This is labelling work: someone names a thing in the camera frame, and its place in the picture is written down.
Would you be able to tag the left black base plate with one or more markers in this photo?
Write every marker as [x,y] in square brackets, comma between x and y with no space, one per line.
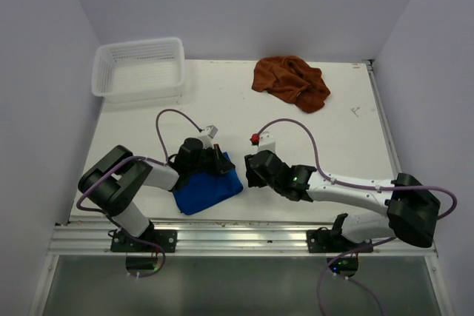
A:
[164,238]

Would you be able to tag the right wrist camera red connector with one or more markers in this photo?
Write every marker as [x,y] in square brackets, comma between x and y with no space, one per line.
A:
[263,141]

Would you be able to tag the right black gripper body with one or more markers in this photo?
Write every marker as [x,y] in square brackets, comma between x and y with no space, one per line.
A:
[254,180]

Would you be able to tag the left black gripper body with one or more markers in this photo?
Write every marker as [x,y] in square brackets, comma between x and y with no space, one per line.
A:
[207,161]

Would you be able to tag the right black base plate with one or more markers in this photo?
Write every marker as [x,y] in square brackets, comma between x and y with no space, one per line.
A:
[324,240]

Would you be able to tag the brown towel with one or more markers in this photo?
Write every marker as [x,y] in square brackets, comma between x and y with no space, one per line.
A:
[292,80]

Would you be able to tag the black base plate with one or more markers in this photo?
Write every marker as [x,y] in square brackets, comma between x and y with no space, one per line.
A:
[164,238]
[324,240]

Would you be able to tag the aluminium mounting rail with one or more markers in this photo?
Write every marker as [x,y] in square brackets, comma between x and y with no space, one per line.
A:
[194,238]

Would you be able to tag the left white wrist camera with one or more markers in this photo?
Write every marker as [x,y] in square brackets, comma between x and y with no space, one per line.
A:
[207,135]

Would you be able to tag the blue towel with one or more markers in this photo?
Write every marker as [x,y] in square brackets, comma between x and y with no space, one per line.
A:
[201,188]

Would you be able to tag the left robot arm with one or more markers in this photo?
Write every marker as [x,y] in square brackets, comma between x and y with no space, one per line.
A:
[113,182]

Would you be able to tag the white plastic basket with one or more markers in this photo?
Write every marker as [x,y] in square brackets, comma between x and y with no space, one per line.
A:
[139,70]

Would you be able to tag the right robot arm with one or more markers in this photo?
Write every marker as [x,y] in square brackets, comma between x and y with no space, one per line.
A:
[402,211]

